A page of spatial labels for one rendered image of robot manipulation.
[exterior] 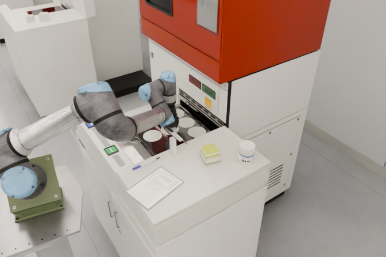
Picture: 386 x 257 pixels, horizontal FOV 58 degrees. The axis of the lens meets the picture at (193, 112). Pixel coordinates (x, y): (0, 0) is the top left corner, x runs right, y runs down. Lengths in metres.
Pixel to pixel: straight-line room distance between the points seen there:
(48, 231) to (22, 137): 0.44
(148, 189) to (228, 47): 0.72
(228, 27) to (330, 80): 1.79
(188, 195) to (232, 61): 0.66
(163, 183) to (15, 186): 0.57
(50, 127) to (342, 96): 2.45
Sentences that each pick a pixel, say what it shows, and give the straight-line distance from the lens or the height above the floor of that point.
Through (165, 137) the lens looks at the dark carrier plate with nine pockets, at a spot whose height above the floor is 0.90.
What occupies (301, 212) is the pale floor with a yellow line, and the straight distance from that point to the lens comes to 2.79.
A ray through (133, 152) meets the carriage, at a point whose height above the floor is 0.88.
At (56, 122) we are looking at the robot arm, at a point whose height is 1.31.
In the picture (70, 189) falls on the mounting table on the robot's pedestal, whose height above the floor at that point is 0.82.
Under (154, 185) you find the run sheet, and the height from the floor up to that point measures 0.97.
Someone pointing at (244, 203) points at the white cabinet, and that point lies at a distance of 1.71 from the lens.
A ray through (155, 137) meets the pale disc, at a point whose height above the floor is 0.90.
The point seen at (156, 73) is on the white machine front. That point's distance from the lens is 2.37.
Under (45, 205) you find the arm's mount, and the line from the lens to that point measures 1.69.
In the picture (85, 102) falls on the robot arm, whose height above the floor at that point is 1.39.
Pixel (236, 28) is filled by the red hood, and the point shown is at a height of 1.49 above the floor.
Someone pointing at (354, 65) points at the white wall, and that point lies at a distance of 3.06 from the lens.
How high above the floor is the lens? 2.05
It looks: 34 degrees down
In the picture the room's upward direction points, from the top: straight up
